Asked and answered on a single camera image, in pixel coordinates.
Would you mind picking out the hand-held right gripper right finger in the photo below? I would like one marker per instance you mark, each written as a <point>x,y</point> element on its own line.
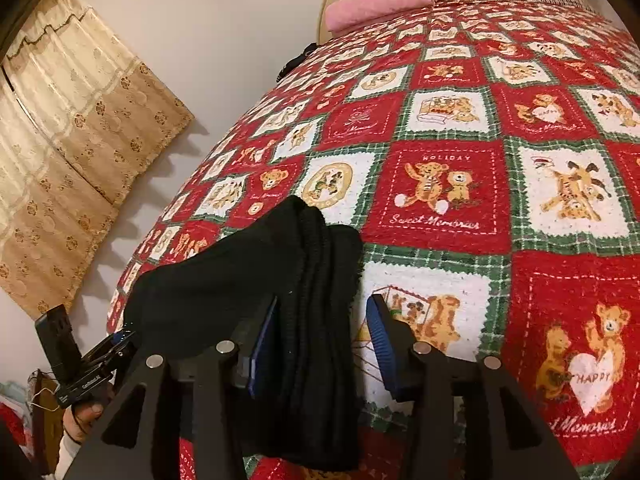
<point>382,347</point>

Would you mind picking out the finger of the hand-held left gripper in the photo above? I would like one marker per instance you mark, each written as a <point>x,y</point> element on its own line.
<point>112,342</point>

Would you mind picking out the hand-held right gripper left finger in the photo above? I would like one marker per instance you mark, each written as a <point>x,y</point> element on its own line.
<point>262,347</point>

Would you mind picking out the black pants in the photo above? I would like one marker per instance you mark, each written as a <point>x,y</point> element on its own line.
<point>250,280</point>

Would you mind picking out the person's left forearm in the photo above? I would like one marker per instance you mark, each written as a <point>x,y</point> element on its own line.
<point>70,455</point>

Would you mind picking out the person's left hand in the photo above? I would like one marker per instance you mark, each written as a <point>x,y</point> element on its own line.
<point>82,417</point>

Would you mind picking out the brown wooden furniture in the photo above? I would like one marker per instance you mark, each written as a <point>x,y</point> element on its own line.
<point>45,430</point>

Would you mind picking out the red cloth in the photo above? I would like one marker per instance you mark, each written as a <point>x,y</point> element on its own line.
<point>12,425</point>

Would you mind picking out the red printed blanket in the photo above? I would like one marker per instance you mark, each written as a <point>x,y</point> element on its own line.
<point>450,185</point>

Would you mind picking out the beige patterned curtain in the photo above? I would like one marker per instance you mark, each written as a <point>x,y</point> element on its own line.
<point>75,160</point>

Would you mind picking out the black object beside bed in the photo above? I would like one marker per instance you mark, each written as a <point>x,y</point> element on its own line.
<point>295,62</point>

